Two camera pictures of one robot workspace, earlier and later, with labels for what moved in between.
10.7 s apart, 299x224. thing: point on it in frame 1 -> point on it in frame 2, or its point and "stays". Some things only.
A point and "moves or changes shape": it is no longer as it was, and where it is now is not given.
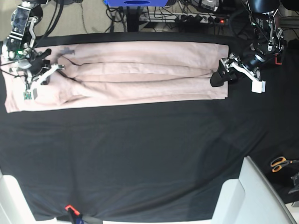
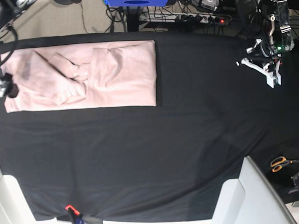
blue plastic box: x=136 y=3 stays
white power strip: x=178 y=17 stays
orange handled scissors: x=278 y=162 stays
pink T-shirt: x=100 y=74 moves or changes shape
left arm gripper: x=22 y=55 -> x=5 y=80
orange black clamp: x=75 y=213 stays
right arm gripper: x=250 y=59 -> x=263 y=53
